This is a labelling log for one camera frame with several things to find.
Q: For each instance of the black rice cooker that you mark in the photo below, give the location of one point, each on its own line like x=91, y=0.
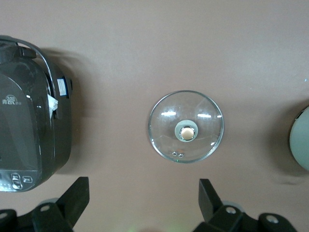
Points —
x=24, y=120

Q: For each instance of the brown table cloth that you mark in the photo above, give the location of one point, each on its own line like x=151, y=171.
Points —
x=144, y=48

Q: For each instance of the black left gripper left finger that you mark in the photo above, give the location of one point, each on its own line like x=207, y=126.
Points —
x=70, y=205

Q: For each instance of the glass lid with gold knob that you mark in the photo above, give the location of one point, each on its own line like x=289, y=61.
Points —
x=169, y=135

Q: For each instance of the grey-green cooking pot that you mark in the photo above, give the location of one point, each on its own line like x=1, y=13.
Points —
x=301, y=140

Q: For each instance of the white paper tag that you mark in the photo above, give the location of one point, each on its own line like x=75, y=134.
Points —
x=52, y=104

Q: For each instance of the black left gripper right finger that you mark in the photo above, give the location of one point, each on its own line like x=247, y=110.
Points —
x=211, y=205

